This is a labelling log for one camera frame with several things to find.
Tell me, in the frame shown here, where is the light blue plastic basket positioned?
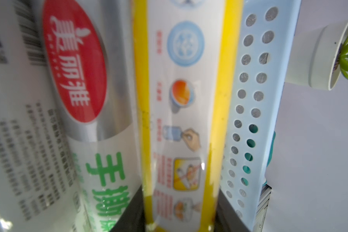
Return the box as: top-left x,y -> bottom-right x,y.
220,1 -> 301,231

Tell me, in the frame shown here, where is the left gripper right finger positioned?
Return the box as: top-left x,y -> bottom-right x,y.
214,190 -> 250,232

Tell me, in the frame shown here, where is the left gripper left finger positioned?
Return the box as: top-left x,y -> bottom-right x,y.
110,186 -> 146,232

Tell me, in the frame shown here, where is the small white potted succulent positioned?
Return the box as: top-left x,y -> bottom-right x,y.
285,20 -> 348,90

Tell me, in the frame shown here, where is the white green wrap roll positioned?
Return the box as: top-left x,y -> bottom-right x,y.
33,1 -> 141,232
0,1 -> 91,232

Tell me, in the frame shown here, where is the green work glove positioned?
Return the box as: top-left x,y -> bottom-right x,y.
262,130 -> 277,186

